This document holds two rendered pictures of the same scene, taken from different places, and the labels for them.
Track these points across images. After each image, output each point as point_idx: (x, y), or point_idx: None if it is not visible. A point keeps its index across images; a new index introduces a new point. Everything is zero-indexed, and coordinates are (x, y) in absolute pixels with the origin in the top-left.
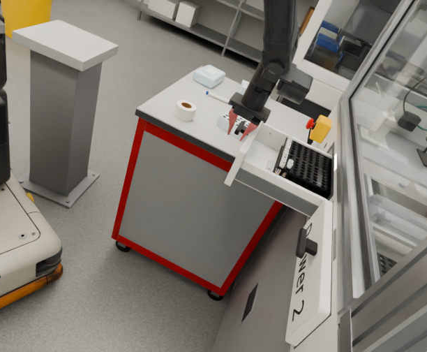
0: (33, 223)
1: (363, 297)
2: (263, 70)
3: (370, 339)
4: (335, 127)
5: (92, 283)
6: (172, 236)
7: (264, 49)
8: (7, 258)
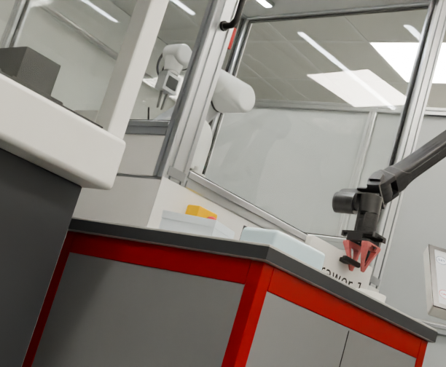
0: None
1: (372, 266)
2: (383, 204)
3: (382, 269)
4: (220, 211)
5: None
6: None
7: (399, 192)
8: None
